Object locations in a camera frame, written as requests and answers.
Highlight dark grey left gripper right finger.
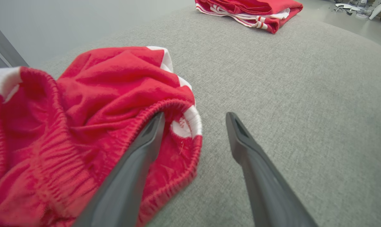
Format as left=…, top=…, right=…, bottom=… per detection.
left=226, top=112, right=319, bottom=227

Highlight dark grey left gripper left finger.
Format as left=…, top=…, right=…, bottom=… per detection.
left=72, top=112, right=166, bottom=227

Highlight red shorts with white panels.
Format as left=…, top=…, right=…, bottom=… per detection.
left=0, top=46, right=203, bottom=227

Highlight red jersey with thin white stripes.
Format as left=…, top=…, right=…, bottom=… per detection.
left=195, top=0, right=303, bottom=34

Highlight grey fabric sofa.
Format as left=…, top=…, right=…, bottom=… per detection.
left=29, top=0, right=381, bottom=227

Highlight grey metal frame post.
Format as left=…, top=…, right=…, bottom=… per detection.
left=0, top=16, right=29, bottom=69

